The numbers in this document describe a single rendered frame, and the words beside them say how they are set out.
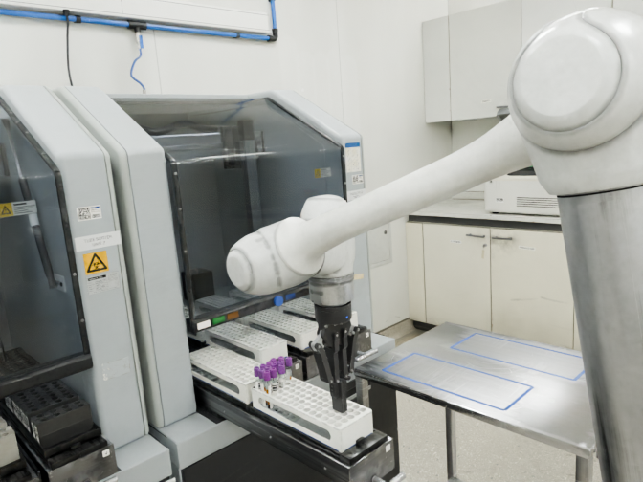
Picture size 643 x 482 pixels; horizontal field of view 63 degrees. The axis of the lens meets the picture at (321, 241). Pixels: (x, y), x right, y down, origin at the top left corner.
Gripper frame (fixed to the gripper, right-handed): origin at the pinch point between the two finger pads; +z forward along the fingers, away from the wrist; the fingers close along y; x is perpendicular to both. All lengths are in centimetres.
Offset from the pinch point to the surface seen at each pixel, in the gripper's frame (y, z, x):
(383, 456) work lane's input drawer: -3.2, 12.3, 8.4
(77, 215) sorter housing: 31, -40, -46
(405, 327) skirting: -223, 87, -157
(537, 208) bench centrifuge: -229, -5, -61
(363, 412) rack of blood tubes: -2.9, 3.9, 3.8
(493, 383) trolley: -38.5, 8.4, 13.7
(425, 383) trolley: -28.6, 8.4, 1.0
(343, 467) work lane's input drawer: 6.8, 10.3, 6.7
